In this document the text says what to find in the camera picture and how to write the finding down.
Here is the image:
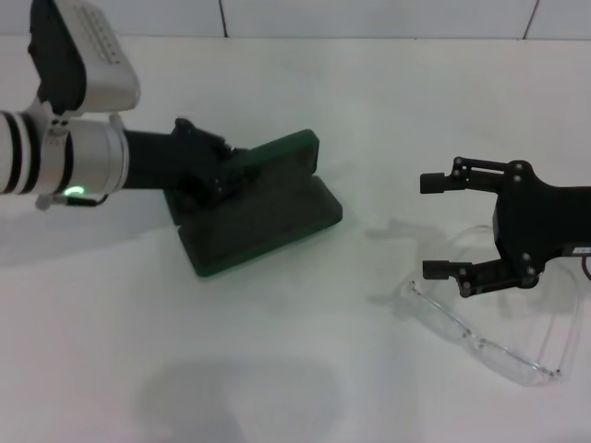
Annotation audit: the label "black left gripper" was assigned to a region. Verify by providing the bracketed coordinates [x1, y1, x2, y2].
[123, 117, 255, 209]

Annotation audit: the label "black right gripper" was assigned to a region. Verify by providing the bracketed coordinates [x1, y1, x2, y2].
[419, 156, 591, 299]

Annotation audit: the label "green glasses case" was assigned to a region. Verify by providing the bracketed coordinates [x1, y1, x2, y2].
[162, 129, 344, 278]

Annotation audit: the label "clear white glasses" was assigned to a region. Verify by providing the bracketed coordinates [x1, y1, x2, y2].
[390, 224, 584, 388]

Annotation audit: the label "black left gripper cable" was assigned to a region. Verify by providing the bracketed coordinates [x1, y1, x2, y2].
[58, 193, 110, 208]

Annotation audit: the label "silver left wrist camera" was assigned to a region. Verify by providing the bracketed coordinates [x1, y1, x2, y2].
[27, 0, 141, 117]

